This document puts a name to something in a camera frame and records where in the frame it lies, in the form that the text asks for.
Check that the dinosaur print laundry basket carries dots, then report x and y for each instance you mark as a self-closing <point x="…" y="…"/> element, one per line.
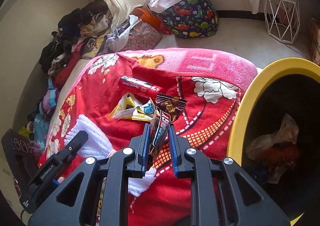
<point x="186" y="18"/>

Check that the yellow snack bag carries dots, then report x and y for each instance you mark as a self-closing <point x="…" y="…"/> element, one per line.
<point x="129" y="107"/>

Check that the white foam fruit net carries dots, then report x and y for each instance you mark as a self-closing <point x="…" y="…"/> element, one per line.
<point x="100" y="147"/>

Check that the yellow rimmed black trash bin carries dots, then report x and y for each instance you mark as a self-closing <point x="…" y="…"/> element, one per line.
<point x="282" y="105"/>

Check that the white wire side table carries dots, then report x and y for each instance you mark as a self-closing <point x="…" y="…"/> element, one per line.
<point x="282" y="20"/>

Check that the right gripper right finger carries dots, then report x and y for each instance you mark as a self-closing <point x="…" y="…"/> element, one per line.
<point x="222" y="192"/>

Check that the pile of clothes on bed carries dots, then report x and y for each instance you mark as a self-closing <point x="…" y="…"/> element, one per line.
<point x="77" y="36"/>

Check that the red floral blanket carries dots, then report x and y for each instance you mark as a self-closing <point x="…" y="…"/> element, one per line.
<point x="112" y="97"/>

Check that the pink floral storage box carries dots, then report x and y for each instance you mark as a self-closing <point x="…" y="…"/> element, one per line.
<point x="142" y="36"/>

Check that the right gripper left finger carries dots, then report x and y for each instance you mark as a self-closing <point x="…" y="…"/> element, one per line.
<point x="96" y="185"/>

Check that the red tube package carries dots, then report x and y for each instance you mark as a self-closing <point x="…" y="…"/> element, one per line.
<point x="139" y="87"/>

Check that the orange bag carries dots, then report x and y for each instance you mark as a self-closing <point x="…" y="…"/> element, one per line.
<point x="147" y="16"/>

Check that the dark red candy wrapper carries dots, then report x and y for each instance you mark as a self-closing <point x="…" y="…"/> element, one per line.
<point x="168" y="109"/>

